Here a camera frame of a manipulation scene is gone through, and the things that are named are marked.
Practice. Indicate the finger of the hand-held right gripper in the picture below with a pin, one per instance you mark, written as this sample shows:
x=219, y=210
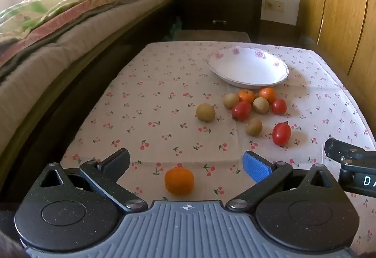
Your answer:
x=337, y=149

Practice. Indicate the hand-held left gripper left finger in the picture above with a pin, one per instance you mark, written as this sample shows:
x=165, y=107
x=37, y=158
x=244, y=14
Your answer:
x=116, y=162

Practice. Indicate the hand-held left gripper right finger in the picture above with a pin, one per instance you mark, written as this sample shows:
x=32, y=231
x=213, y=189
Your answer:
x=257, y=167

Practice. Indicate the red tomato with stem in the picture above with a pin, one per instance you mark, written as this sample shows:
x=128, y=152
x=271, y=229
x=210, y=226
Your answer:
x=281, y=134

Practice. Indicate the large red tomato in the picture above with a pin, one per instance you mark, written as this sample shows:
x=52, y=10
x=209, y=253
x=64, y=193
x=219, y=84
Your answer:
x=241, y=111

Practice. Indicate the small round red tomato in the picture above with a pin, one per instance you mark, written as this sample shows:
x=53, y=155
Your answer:
x=278, y=106

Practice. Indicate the smooth orange mandarin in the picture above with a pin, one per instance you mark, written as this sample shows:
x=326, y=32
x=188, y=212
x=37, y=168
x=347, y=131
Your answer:
x=179, y=181

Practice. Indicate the orange mandarin with stem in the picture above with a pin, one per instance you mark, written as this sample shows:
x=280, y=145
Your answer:
x=246, y=96

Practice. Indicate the large brown longan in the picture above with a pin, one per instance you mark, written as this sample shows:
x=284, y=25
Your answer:
x=206, y=112

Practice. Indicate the white floral plate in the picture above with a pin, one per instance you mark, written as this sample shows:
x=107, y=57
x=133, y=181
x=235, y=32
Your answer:
x=249, y=65
x=255, y=86

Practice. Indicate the cherry print tablecloth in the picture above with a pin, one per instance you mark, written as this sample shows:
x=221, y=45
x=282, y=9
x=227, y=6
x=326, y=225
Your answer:
x=147, y=99

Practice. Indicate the bed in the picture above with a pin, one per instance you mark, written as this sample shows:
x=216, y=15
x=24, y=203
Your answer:
x=44, y=85

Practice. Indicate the wooden wardrobe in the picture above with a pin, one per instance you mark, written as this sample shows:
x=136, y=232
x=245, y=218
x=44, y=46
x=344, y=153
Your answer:
x=337, y=11

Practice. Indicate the brown stool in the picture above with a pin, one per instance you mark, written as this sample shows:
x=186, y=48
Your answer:
x=211, y=36

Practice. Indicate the green bag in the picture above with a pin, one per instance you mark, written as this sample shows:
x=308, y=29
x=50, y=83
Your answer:
x=177, y=29

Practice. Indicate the dark wooden nightstand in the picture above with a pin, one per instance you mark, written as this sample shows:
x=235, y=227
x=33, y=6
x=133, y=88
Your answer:
x=220, y=8

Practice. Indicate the floral blanket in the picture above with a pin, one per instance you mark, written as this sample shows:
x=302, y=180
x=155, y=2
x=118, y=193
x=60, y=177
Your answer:
x=58, y=8

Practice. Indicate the wall outlet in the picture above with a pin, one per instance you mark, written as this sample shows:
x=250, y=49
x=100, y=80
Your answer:
x=274, y=5

